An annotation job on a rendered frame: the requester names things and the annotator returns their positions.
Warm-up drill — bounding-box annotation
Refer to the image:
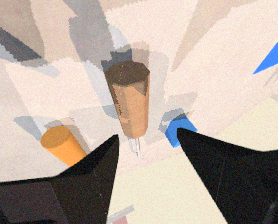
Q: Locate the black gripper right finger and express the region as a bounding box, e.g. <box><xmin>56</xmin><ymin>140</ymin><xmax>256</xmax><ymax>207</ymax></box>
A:
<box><xmin>177</xmin><ymin>128</ymin><xmax>278</xmax><ymax>224</ymax></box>

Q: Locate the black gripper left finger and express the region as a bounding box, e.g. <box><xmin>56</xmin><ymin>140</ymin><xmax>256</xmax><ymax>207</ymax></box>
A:
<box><xmin>0</xmin><ymin>134</ymin><xmax>120</xmax><ymax>224</ymax></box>

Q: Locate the blue cube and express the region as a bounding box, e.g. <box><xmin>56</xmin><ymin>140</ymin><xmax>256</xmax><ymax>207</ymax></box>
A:
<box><xmin>165</xmin><ymin>116</ymin><xmax>198</xmax><ymax>148</ymax></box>

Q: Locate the blue flat strip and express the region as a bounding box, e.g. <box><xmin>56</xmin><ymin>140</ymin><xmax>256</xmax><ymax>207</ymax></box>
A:
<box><xmin>252</xmin><ymin>43</ymin><xmax>278</xmax><ymax>75</ymax></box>

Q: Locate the orange cylinder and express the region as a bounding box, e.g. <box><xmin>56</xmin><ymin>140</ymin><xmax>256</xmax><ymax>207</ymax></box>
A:
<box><xmin>40</xmin><ymin>126</ymin><xmax>87</xmax><ymax>167</ymax></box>

